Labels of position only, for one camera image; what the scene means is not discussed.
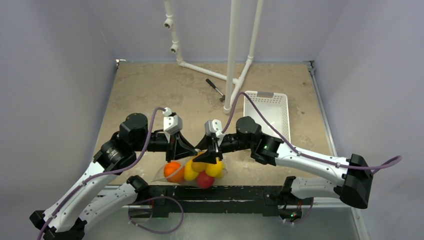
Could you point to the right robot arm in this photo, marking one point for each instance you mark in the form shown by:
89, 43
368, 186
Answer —
347, 179

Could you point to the yellow banana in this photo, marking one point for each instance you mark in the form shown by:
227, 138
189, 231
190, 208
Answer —
189, 174

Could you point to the red apple bottom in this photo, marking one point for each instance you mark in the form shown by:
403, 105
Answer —
204, 181

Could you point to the clear zip top bag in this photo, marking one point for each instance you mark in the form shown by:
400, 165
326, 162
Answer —
160, 178

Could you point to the orange fruit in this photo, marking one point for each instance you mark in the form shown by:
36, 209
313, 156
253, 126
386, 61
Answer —
174, 172

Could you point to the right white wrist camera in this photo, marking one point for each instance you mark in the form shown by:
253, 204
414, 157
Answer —
215, 127

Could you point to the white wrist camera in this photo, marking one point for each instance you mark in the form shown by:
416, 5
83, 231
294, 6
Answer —
215, 127
172, 123

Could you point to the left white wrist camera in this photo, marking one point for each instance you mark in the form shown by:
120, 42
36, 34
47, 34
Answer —
172, 123

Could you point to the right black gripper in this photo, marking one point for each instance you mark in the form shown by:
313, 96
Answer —
214, 145

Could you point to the white plastic tray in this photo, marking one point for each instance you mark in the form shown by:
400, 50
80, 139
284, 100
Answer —
274, 107

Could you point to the yellow lemon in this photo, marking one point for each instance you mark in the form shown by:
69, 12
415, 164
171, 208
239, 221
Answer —
215, 170

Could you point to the orange yellow mango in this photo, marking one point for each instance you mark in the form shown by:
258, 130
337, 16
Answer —
198, 166

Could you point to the black small hammer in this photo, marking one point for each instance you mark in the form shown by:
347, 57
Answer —
222, 96

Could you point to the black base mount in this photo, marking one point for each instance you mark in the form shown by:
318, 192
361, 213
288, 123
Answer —
266, 200

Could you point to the white pipe frame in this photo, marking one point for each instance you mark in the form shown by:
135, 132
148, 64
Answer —
233, 85

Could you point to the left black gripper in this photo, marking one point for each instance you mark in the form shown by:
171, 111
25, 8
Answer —
183, 148

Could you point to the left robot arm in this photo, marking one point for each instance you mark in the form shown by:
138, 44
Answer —
79, 209

